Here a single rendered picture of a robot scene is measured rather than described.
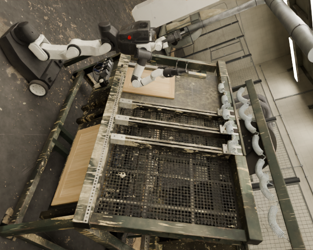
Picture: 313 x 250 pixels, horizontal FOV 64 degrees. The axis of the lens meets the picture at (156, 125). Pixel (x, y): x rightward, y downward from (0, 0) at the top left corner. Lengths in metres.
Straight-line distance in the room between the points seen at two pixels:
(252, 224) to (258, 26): 10.23
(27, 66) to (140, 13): 4.37
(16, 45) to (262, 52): 10.55
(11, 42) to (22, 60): 0.19
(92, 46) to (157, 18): 4.23
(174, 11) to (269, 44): 6.30
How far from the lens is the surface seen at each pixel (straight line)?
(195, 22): 8.77
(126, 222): 1.88
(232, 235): 2.02
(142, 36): 2.50
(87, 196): 1.97
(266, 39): 11.99
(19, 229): 2.32
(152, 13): 6.76
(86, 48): 2.74
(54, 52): 2.90
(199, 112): 2.60
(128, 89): 2.78
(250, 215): 2.09
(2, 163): 2.62
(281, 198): 2.60
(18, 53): 2.90
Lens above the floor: 2.09
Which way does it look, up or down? 21 degrees down
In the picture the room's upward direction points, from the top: 75 degrees clockwise
